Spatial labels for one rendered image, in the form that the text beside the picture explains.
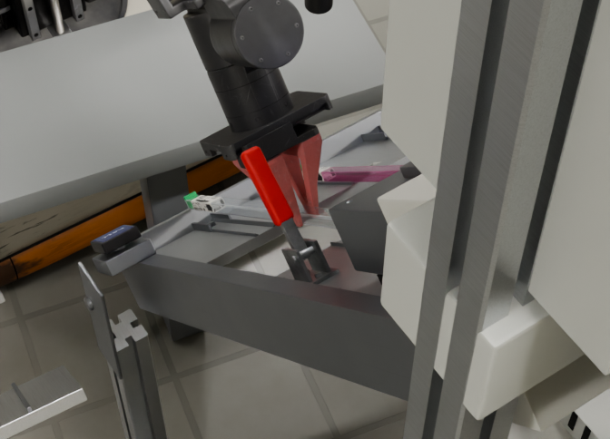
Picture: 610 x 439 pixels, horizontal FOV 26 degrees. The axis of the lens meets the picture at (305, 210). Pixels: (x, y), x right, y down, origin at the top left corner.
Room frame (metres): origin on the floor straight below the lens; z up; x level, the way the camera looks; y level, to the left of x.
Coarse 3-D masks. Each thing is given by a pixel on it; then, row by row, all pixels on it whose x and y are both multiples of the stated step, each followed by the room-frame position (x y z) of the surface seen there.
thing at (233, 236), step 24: (360, 144) 0.92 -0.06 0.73; (384, 144) 0.88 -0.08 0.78; (336, 192) 0.76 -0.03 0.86; (216, 216) 0.82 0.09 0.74; (240, 216) 0.80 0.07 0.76; (192, 240) 0.77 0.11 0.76; (216, 240) 0.74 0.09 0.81; (240, 240) 0.71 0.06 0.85; (264, 240) 0.70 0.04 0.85; (216, 264) 0.68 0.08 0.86
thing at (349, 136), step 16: (352, 128) 0.94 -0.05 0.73; (368, 128) 0.95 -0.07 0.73; (336, 144) 0.92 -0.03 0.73; (352, 144) 0.93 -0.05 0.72; (320, 160) 0.90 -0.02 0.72; (224, 192) 0.85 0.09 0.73; (240, 192) 0.85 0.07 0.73; (256, 192) 0.86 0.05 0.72; (160, 224) 0.81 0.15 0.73; (176, 224) 0.81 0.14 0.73; (160, 240) 0.79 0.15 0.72
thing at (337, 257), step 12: (324, 252) 0.59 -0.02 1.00; (336, 252) 0.58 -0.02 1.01; (336, 264) 0.55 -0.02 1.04; (348, 264) 0.55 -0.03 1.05; (276, 276) 0.57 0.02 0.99; (288, 276) 0.56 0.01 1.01; (336, 276) 0.53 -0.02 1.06; (348, 276) 0.52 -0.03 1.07; (360, 276) 0.51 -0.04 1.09; (372, 276) 0.51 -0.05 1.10; (348, 288) 0.50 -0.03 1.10; (360, 288) 0.49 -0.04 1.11; (372, 288) 0.48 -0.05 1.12
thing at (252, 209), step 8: (216, 200) 0.79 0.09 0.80; (224, 200) 0.78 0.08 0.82; (232, 200) 0.77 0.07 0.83; (240, 200) 0.76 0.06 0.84; (248, 200) 0.75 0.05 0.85; (256, 200) 0.74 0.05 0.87; (192, 208) 0.82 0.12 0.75; (216, 208) 0.78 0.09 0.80; (224, 208) 0.77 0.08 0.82; (232, 208) 0.75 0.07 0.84; (240, 208) 0.74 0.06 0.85; (248, 208) 0.73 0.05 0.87; (256, 208) 0.72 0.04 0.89; (264, 208) 0.71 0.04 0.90; (304, 208) 0.67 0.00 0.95; (312, 208) 0.66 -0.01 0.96; (320, 208) 0.66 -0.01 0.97; (248, 216) 0.73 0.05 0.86; (256, 216) 0.72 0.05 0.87; (264, 216) 0.71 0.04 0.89; (304, 216) 0.66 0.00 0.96; (312, 216) 0.65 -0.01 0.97; (320, 216) 0.64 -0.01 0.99; (328, 216) 0.63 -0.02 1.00; (304, 224) 0.66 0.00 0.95; (312, 224) 0.65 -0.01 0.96; (320, 224) 0.64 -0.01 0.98; (328, 224) 0.63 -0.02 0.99
